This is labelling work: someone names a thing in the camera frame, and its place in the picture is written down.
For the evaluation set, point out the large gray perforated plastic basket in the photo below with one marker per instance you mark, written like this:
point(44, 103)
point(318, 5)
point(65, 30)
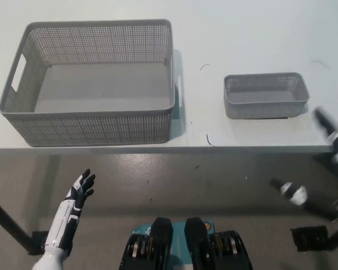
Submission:
point(95, 128)

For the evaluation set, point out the small gray perforated plastic basket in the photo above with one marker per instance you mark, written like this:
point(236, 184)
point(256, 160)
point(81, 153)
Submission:
point(259, 108)

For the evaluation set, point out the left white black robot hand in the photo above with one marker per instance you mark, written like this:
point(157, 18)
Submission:
point(73, 202)

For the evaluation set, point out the black floor foot plate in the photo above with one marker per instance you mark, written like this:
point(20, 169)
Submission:
point(38, 243)
point(310, 237)

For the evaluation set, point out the robot torso black teal blocks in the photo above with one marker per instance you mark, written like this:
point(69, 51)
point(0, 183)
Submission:
point(163, 244)

